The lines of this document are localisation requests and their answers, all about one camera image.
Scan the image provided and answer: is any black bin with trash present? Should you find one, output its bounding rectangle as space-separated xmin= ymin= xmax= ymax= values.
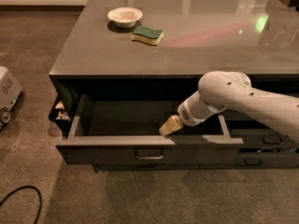
xmin=49 ymin=98 xmax=72 ymax=133

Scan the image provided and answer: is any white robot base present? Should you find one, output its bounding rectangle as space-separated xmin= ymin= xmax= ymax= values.
xmin=0 ymin=66 xmax=22 ymax=129

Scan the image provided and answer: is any grey drawer cabinet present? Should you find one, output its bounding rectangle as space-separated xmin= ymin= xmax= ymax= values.
xmin=49 ymin=0 xmax=299 ymax=174

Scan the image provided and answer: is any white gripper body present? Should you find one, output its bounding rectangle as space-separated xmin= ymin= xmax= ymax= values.
xmin=178 ymin=91 xmax=225 ymax=127

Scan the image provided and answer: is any white paper bowl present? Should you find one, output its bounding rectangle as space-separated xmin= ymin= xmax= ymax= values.
xmin=107 ymin=7 xmax=143 ymax=29

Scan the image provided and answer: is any green yellow sponge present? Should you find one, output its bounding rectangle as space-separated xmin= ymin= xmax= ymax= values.
xmin=131 ymin=26 xmax=164 ymax=46

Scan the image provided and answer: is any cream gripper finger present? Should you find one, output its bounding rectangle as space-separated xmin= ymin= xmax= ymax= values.
xmin=159 ymin=115 xmax=183 ymax=136

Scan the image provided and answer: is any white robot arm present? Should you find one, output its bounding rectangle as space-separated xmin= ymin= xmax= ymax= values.
xmin=159 ymin=71 xmax=299 ymax=143

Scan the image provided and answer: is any black floor cable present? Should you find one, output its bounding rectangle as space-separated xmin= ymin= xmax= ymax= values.
xmin=0 ymin=185 xmax=43 ymax=224

